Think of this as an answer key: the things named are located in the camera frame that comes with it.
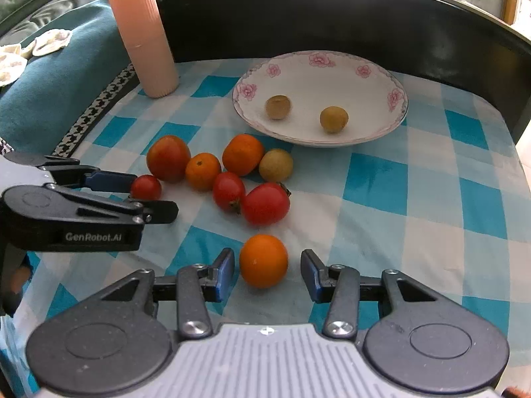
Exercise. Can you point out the person's left hand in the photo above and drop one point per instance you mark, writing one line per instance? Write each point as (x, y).
(20, 278)

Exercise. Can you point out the houndstooth patterned cloth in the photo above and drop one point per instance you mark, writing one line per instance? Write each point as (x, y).
(95, 107)

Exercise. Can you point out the white lace cloth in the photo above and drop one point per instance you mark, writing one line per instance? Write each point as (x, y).
(52, 41)
(8, 64)

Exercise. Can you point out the small red cherry tomato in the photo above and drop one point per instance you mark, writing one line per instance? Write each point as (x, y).
(147, 188)

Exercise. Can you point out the tall pink ribbed container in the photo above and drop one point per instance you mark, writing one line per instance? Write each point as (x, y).
(141, 41)

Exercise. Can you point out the teal blanket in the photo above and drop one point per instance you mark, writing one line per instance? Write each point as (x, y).
(62, 87)

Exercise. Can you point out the large dull red tomato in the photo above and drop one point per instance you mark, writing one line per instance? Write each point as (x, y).
(168, 158)

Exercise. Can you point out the brown longan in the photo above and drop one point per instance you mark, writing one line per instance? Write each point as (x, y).
(334, 119)
(276, 165)
(278, 107)

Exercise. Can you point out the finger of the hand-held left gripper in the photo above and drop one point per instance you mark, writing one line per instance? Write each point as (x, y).
(161, 211)
(112, 181)

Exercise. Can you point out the grey sofa cushion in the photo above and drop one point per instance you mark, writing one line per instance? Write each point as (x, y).
(70, 12)

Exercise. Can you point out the blue checked tablecloth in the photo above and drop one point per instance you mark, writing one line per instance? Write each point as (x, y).
(373, 215)

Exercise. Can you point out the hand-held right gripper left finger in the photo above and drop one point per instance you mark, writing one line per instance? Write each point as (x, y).
(226, 271)

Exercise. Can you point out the small orange mandarin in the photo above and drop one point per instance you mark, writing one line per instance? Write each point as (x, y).
(203, 171)

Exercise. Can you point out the red tomato with stem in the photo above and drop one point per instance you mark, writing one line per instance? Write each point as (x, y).
(228, 190)

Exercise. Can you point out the black curved furniture panel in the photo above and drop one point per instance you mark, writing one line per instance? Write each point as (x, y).
(373, 25)

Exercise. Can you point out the small red fruit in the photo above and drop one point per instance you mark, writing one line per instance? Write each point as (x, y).
(266, 204)

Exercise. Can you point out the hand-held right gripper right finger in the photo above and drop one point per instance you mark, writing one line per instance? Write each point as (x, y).
(309, 273)

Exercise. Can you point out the white floral plate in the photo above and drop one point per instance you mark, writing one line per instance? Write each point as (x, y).
(315, 87)

